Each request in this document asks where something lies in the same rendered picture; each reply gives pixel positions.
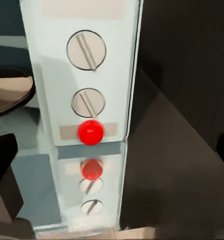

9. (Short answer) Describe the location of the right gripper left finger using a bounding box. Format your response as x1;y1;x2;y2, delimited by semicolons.
0;133;19;180

